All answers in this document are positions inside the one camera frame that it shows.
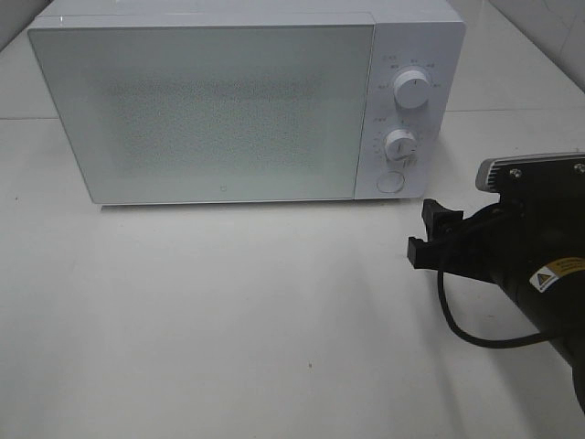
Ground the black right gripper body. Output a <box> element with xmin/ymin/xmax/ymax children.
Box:
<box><xmin>450</xmin><ymin>182</ymin><xmax>584</xmax><ymax>302</ymax></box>

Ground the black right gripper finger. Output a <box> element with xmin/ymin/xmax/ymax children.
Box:
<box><xmin>421</xmin><ymin>198</ymin><xmax>463</xmax><ymax>233</ymax></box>
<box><xmin>407</xmin><ymin>237</ymin><xmax>457</xmax><ymax>270</ymax></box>

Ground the round white door-release button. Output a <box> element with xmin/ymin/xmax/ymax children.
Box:
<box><xmin>377</xmin><ymin>171</ymin><xmax>405</xmax><ymax>194</ymax></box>

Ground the white microwave door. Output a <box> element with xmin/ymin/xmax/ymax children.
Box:
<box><xmin>28</xmin><ymin>26</ymin><xmax>373</xmax><ymax>205</ymax></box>

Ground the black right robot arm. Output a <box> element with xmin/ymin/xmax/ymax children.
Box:
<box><xmin>408</xmin><ymin>193</ymin><xmax>584</xmax><ymax>397</ymax></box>

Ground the lower white timer knob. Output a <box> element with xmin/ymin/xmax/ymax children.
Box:
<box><xmin>384</xmin><ymin>129</ymin><xmax>418</xmax><ymax>161</ymax></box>

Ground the upper white power knob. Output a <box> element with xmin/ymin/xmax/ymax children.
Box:
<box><xmin>392</xmin><ymin>66</ymin><xmax>431</xmax><ymax>110</ymax></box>

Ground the white microwave oven body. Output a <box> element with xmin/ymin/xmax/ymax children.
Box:
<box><xmin>27</xmin><ymin>1</ymin><xmax>466</xmax><ymax>204</ymax></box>

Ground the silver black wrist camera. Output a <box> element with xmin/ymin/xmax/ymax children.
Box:
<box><xmin>475</xmin><ymin>152</ymin><xmax>584</xmax><ymax>201</ymax></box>

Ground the black camera cable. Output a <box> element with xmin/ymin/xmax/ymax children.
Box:
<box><xmin>435</xmin><ymin>263</ymin><xmax>557</xmax><ymax>347</ymax></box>

